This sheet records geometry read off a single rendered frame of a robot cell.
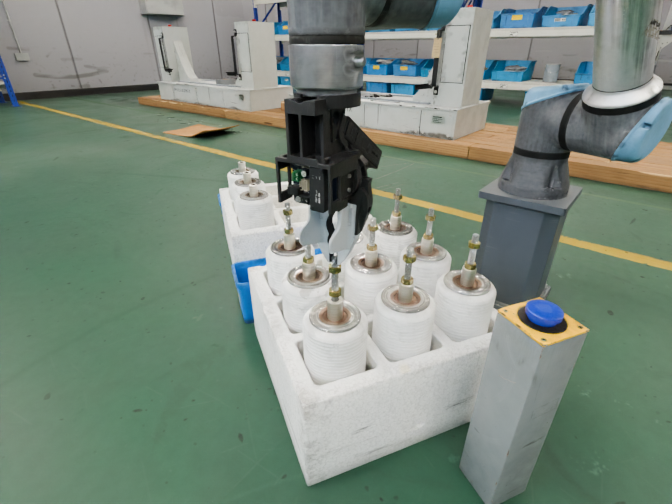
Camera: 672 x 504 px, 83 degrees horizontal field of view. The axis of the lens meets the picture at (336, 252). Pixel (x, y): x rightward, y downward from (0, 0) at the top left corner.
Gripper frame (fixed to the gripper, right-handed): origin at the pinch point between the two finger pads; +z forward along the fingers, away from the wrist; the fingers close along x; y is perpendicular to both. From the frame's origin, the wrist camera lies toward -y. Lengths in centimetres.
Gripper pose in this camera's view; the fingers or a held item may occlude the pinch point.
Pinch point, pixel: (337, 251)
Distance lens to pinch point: 51.0
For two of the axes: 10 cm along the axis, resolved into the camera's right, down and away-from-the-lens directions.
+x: 8.5, 2.4, -4.6
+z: 0.0, 8.8, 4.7
